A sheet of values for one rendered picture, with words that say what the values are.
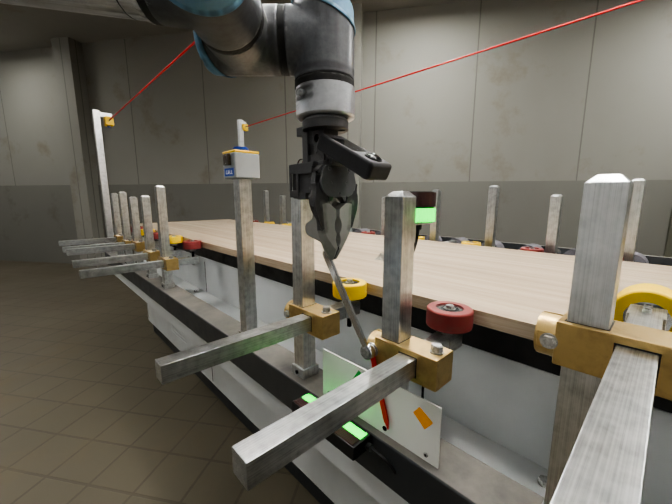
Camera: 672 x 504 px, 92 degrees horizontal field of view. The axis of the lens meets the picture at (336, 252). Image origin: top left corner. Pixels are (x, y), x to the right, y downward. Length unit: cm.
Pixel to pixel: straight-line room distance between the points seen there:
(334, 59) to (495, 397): 66
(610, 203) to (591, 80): 463
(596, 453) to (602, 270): 21
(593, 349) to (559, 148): 441
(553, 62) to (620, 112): 94
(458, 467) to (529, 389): 21
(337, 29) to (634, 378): 50
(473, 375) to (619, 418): 49
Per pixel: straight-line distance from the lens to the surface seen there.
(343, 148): 47
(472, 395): 78
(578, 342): 43
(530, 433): 77
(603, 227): 41
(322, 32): 53
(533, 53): 490
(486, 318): 64
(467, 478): 60
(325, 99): 50
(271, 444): 38
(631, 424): 30
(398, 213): 50
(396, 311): 53
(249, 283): 93
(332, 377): 69
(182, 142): 545
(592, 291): 42
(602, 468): 25
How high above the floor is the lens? 110
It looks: 10 degrees down
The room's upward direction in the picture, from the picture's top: straight up
